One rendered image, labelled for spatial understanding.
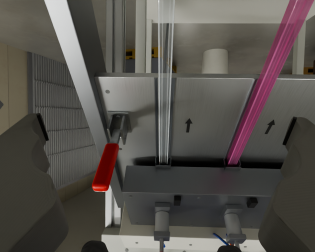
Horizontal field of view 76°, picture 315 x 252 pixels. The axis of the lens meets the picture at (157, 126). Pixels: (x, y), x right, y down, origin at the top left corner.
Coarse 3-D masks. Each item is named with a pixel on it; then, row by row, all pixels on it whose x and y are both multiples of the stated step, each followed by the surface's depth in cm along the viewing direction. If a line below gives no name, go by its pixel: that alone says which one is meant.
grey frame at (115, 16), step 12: (108, 0) 47; (120, 0) 47; (108, 12) 47; (120, 12) 47; (108, 24) 47; (120, 24) 47; (108, 36) 47; (120, 36) 47; (108, 48) 47; (120, 48) 47; (108, 60) 48; (120, 60) 47; (108, 192) 49; (108, 204) 49; (108, 216) 49; (120, 216) 49; (108, 228) 49; (108, 240) 47; (120, 240) 46
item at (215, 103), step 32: (128, 96) 25; (192, 96) 24; (224, 96) 24; (288, 96) 24; (192, 128) 28; (224, 128) 28; (256, 128) 28; (128, 160) 34; (192, 160) 34; (256, 160) 33
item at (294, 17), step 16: (304, 0) 16; (288, 16) 17; (304, 16) 17; (288, 32) 18; (272, 48) 19; (288, 48) 19; (272, 64) 20; (272, 80) 21; (256, 96) 23; (256, 112) 24; (240, 128) 27; (240, 144) 29
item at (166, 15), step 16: (160, 0) 16; (160, 16) 17; (160, 32) 18; (160, 48) 19; (160, 64) 20; (160, 80) 22; (160, 96) 23; (160, 112) 25; (160, 128) 27; (160, 144) 29; (160, 160) 32
